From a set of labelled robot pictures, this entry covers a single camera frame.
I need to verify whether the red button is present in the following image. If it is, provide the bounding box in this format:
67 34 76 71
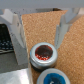
29 42 58 71

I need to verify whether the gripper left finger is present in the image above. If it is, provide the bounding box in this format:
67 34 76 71
0 8 31 67

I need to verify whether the blue button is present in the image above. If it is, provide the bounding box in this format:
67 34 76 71
35 68 73 84

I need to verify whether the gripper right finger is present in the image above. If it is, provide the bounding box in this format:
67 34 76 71
53 7 83 52

